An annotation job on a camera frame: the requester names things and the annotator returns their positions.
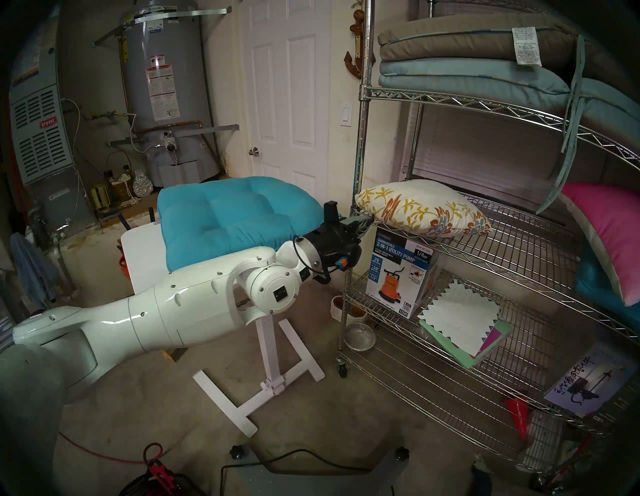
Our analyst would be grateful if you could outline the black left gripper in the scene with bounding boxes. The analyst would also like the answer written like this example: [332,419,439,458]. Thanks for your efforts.
[302,200,375,273]

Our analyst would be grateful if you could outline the cream floral print cushion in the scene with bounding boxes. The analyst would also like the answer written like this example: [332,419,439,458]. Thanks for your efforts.
[355,179,493,238]

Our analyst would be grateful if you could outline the pink white ombre cushion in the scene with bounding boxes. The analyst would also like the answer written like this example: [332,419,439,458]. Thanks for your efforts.
[560,182,640,307]

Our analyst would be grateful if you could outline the teal flat seat cushion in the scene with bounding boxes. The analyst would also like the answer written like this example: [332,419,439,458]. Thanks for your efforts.
[157,176,346,273]

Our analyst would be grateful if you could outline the light blue bench cushion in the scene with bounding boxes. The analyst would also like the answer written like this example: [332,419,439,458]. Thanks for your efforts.
[378,35,640,213]

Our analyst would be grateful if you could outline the olive brown bench cushion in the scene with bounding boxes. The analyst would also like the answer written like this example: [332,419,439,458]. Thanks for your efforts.
[377,12,631,86]

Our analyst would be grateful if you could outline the teal tufted cushion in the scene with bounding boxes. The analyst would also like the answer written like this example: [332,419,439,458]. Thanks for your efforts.
[575,245,640,331]

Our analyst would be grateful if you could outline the utility pump cardboard box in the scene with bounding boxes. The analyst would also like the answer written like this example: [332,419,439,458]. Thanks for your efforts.
[366,227,442,320]

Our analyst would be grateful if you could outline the white ceramic pet bowl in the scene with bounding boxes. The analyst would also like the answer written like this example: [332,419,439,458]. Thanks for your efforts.
[331,295,368,323]

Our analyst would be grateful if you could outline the metal pet bowl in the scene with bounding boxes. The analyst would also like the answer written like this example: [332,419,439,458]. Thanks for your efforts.
[344,322,377,352]

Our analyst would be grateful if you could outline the white panel door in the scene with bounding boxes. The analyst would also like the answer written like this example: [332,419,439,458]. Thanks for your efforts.
[240,0,333,201]

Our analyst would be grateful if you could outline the white zigzag edged sheet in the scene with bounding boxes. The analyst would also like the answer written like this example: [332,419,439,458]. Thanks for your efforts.
[417,281,501,353]

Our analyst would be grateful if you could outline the green foam sheet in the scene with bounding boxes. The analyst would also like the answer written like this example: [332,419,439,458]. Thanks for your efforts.
[419,317,512,370]

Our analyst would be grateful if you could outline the white rolling overbed table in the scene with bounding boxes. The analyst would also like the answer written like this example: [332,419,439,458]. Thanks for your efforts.
[121,222,326,438]

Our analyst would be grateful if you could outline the grey water heater tank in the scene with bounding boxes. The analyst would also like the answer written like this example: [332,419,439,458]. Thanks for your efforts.
[120,2,216,188]

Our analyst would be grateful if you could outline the red plastic cone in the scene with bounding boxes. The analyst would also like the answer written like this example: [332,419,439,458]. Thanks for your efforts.
[505,398,530,440]

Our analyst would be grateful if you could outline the blue white floor object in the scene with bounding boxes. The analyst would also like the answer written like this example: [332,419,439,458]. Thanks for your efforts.
[472,456,493,496]

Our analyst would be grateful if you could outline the LED lamp product box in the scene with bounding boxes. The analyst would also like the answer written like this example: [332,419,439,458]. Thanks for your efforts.
[545,345,638,418]

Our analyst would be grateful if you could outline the grey furnace unit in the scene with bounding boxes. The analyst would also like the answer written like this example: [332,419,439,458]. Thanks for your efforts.
[10,30,96,236]

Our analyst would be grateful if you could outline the blue hanging cloth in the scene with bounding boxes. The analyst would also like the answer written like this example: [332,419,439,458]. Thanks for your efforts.
[10,232,61,308]

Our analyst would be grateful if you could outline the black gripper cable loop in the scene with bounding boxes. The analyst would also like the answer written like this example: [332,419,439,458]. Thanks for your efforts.
[294,237,333,286]

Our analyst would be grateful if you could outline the chrome wire shelving rack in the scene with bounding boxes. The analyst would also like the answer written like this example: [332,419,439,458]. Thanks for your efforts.
[337,0,640,476]

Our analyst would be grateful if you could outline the brown anchor wall decoration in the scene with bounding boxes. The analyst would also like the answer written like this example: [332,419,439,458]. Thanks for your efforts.
[344,9,376,80]

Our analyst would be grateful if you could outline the black power cable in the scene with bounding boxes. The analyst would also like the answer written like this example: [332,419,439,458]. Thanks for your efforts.
[220,449,373,496]

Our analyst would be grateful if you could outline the red black cable clamp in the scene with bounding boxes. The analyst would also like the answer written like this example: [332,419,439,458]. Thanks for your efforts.
[146,459,183,496]

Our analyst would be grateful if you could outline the red extension cord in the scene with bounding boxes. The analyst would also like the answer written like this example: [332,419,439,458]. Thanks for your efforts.
[59,432,164,466]

